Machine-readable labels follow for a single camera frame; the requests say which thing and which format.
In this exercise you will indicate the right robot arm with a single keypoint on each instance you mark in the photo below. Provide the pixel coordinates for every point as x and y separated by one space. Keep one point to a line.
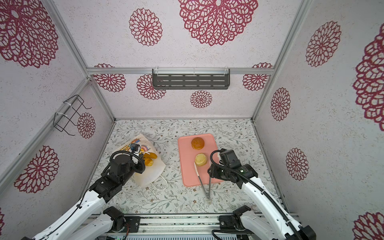
275 224

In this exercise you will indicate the grey wall shelf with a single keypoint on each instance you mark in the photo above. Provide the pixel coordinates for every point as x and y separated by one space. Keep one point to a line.
191 80

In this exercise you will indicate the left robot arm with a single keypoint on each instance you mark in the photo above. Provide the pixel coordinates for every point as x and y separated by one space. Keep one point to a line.
68 226

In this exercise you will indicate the pink plastic tray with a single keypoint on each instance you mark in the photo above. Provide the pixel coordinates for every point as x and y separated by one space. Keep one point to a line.
187 160

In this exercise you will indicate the yellow fake bread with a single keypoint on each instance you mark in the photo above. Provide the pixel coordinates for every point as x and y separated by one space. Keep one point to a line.
201 159

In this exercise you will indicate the white paper bag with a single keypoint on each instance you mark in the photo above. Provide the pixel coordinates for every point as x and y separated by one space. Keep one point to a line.
151 174

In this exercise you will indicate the orange fake bread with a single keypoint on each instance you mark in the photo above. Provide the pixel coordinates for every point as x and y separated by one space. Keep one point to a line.
148 162

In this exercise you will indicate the black wire rack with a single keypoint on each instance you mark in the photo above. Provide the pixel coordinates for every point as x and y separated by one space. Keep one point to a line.
68 117

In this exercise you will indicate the round brown bun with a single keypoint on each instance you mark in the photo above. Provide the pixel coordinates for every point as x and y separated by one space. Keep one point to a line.
198 143

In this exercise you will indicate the metal tongs white tips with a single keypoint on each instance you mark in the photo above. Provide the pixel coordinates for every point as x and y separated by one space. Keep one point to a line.
206 191

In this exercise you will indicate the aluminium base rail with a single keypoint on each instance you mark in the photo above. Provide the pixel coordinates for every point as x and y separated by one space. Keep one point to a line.
174 224

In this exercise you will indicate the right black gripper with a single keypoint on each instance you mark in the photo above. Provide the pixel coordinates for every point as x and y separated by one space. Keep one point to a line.
213 172

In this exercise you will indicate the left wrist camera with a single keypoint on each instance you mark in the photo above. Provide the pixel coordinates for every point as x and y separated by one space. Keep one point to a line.
135 148

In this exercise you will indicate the yellow croissant bread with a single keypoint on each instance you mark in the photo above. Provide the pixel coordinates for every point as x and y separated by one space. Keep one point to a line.
150 155

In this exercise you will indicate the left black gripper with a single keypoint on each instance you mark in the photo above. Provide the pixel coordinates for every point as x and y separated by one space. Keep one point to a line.
139 165

